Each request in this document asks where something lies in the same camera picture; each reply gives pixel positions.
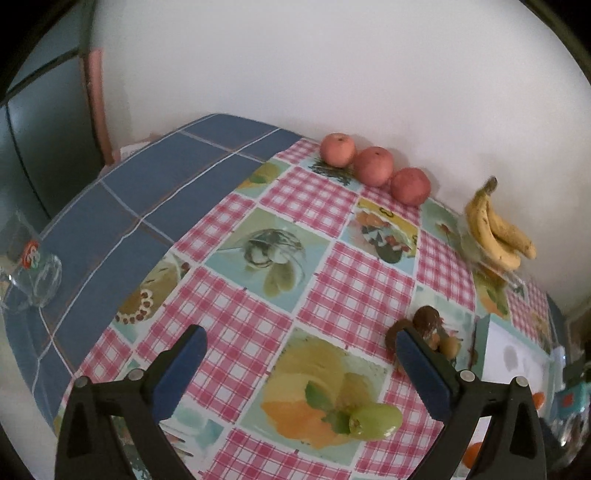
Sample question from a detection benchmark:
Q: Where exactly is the red apple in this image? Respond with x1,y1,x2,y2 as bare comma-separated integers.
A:
320,133,357,168
354,147,394,188
390,167,432,205

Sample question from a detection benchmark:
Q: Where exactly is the blue grid tablecloth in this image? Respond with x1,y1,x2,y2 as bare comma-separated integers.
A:
9,113,308,425

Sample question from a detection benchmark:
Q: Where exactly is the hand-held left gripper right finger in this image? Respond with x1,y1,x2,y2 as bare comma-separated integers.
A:
394,327,548,480

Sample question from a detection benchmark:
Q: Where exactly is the white tray with teal rim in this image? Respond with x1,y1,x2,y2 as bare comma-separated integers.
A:
472,314,566,444

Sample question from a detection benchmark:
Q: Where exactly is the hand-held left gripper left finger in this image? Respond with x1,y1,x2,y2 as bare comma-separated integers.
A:
54,324,208,480

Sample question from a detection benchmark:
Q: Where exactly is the clear glass mug red logo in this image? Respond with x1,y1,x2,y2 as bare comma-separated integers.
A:
0,210,63,315

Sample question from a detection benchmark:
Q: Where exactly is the grey door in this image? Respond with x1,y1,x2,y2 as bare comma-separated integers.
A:
0,28,109,222

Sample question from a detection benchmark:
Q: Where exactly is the pink door frame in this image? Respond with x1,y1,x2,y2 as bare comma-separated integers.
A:
81,46,116,167

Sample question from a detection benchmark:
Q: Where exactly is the yellow banana bunch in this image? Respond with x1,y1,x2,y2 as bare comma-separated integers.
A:
464,176,537,271

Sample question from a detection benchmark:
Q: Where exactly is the pink checkered printed tablecloth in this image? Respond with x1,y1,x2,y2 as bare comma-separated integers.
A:
54,138,555,480

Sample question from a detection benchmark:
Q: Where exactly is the elongated green fruit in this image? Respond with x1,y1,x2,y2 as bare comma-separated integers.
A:
347,403,403,439

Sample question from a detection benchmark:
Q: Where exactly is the teal box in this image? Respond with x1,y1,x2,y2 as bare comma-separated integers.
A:
556,385,591,416

